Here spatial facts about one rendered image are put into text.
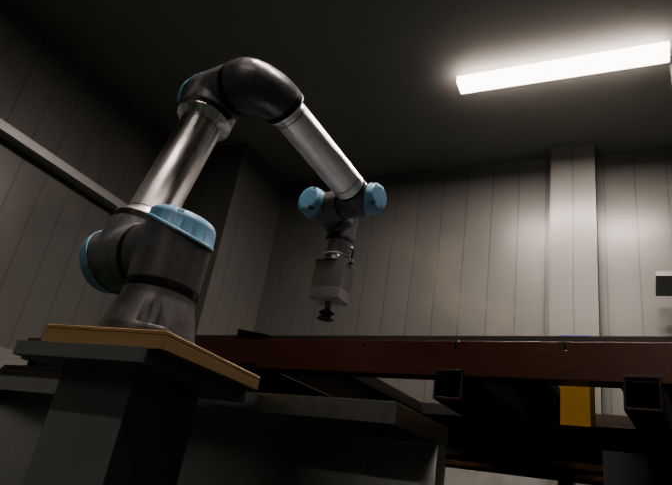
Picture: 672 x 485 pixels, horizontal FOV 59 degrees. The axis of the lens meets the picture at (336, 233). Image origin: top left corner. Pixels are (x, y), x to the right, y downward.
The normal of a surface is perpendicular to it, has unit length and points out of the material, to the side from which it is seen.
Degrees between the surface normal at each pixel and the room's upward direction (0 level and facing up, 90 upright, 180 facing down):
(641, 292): 90
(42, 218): 90
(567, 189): 90
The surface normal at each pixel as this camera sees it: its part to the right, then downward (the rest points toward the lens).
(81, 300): 0.90, -0.05
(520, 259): -0.42, -0.44
